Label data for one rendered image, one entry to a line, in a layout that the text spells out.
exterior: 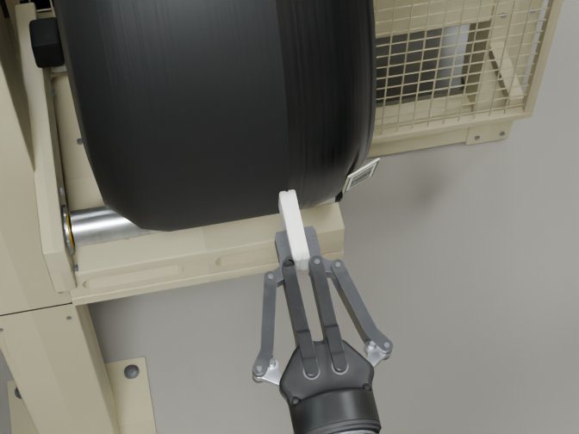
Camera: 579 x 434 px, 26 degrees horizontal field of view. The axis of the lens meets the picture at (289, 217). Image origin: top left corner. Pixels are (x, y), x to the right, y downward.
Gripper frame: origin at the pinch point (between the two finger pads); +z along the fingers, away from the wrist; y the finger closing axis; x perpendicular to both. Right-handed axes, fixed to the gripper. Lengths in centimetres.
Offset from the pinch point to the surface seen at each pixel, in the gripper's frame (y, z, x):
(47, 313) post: 29, 22, 67
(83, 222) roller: 20.7, 20.3, 34.6
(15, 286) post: 32, 23, 58
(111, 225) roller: 17.4, 19.5, 34.9
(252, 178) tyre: 2.0, 9.7, 7.8
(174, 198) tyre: 10.0, 9.6, 9.2
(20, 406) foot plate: 42, 28, 128
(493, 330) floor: -51, 26, 128
